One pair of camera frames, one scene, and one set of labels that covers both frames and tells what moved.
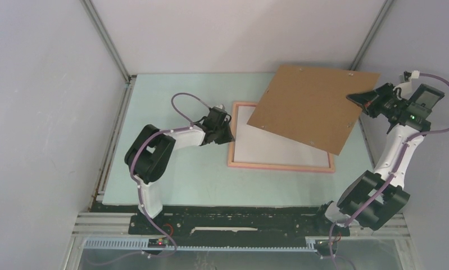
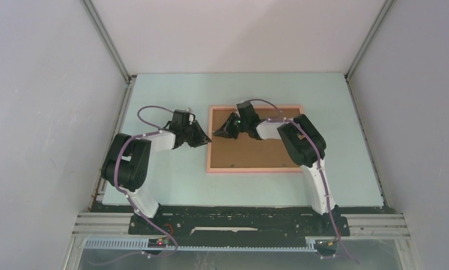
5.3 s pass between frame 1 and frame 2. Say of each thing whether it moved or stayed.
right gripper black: moved
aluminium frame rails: stayed
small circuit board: stayed
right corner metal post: stayed
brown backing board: moved
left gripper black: moved
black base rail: stayed
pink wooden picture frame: moved
